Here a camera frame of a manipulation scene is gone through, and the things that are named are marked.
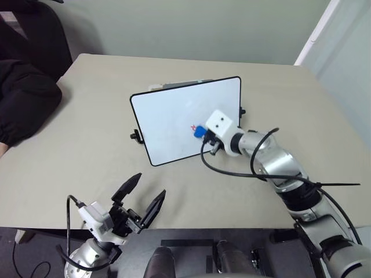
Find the dark rounded shape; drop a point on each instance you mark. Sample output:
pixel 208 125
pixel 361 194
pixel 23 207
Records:
pixel 160 263

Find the person's bare hand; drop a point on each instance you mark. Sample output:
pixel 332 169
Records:
pixel 3 150

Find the blue whiteboard eraser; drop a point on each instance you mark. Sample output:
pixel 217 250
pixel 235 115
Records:
pixel 199 132

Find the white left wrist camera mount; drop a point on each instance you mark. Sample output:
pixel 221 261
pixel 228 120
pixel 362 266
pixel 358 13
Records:
pixel 95 218

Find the black whiteboard stand knob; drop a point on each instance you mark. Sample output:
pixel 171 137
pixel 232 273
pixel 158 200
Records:
pixel 243 111
pixel 135 136

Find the person's black sleeved forearm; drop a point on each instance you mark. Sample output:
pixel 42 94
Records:
pixel 26 101

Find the white whiteboard with black frame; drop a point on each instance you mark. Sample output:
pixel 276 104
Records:
pixel 171 121

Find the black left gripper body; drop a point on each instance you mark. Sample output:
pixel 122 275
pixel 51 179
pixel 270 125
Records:
pixel 126 218

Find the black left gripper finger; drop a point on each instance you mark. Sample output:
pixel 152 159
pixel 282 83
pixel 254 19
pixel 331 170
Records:
pixel 127 186
pixel 153 210

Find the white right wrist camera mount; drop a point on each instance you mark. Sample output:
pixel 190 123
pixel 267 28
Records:
pixel 221 126

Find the grey whiteboard stand bar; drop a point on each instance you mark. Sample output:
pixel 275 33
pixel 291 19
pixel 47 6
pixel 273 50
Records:
pixel 179 84

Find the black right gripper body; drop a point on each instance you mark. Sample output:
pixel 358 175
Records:
pixel 216 143

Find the black zip tie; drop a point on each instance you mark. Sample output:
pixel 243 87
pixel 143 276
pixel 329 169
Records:
pixel 336 184

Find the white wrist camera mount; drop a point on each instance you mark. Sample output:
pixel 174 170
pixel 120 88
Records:
pixel 221 126
pixel 95 218

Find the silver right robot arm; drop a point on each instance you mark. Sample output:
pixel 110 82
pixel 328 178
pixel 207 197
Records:
pixel 290 171

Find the white door frame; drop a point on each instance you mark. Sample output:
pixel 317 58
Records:
pixel 317 32

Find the beige table leg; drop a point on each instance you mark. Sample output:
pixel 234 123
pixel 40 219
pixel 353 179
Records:
pixel 24 236

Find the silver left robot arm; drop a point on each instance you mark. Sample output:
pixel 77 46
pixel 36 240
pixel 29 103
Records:
pixel 87 257

